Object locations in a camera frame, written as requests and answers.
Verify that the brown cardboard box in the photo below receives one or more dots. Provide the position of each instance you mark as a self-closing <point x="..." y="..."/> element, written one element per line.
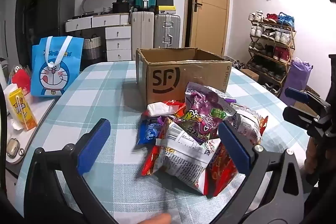
<point x="168" y="74"/>

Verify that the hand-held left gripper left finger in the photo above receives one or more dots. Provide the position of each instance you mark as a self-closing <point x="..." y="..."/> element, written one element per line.
<point x="94" y="145"/>

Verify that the flat brown printed box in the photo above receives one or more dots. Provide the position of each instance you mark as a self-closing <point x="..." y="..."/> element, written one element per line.
<point x="313" y="91"/>

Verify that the silver suitcase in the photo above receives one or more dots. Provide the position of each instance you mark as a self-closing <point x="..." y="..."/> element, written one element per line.
<point x="166" y="31"/>

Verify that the earbuds case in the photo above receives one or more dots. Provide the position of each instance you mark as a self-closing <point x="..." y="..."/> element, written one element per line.
<point x="12" y="148"/>

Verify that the shoe rack with shoes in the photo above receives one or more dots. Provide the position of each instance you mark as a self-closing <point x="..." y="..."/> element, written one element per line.
<point x="282" y="54"/>

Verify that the white red snack packet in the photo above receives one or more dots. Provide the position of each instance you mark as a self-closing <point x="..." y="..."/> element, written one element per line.
<point x="160" y="108"/>

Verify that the wooden shoe rack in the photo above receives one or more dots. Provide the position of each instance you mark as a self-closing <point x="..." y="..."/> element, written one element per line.
<point x="273" y="58"/>

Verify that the black storage box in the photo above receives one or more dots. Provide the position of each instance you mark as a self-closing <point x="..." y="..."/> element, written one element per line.
<point x="120" y="8"/>

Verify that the yellow white shoe box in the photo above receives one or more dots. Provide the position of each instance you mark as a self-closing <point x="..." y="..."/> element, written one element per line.
<point x="165" y="10"/>

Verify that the narrow red snack packet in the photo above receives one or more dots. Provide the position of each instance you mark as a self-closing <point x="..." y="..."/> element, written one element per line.
<point x="149" y="163"/>

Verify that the plain black shoe box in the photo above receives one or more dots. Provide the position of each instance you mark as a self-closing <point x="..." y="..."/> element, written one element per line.
<point x="165" y="2"/>

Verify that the yellow carton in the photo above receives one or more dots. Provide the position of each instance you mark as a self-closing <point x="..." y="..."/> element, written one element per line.
<point x="22" y="111"/>

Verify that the white vanity desk with drawers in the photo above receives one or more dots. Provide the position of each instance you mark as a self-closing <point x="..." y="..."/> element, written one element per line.
<point x="118" y="43"/>

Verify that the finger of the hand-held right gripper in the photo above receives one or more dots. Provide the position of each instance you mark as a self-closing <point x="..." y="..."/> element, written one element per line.
<point x="296" y="112"/>
<point x="296" y="95"/>

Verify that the wicker basket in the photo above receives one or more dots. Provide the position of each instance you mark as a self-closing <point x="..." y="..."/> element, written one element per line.
<point x="92" y="47"/>

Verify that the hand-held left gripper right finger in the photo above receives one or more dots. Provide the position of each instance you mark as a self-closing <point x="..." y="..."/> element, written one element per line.
<point x="235" y="145"/>

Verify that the white side table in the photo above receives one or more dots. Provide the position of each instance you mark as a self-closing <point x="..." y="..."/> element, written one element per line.
<point x="39" y="111"/>

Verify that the pile of floor shoes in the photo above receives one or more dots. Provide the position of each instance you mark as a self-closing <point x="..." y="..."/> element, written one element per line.
<point x="240" y="64"/>

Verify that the person's left hand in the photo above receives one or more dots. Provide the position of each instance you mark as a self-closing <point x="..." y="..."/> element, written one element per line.
<point x="157" y="219"/>

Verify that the blue snack packet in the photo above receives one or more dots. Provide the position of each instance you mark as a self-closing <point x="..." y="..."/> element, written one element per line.
<point x="148" y="133"/>

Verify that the grey refrigerator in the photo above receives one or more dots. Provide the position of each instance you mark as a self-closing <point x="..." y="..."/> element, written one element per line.
<point x="56" y="8"/>

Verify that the beige suitcase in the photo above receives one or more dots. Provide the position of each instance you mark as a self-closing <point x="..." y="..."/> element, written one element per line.
<point x="141" y="32"/>

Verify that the small silver snack packet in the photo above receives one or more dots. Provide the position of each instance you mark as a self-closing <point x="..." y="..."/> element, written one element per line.
<point x="249" y="124"/>

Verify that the small cardboard box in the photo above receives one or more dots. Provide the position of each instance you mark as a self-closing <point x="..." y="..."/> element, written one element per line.
<point x="250" y="74"/>

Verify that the large silver printed snack bag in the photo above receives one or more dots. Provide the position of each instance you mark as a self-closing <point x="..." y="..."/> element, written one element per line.
<point x="183" y="158"/>

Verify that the person's right hand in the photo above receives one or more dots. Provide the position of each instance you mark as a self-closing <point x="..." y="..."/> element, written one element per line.
<point x="312" y="158"/>

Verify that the purple bag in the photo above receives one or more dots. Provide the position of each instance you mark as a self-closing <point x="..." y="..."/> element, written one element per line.
<point x="296" y="77"/>

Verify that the white patterned cup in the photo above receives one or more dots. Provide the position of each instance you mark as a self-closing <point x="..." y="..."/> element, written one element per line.
<point x="107" y="10"/>

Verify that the red pouch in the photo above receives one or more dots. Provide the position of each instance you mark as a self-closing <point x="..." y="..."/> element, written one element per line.
<point x="21" y="79"/>

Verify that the purple snack packet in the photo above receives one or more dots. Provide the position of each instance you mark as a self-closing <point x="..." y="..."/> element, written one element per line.
<point x="207" y="100"/>

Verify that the blue cartoon tote bag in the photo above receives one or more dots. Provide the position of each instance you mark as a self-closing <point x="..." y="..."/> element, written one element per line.
<point x="55" y="77"/>

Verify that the wooden door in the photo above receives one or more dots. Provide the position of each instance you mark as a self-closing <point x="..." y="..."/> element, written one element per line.
<point x="210" y="24"/>

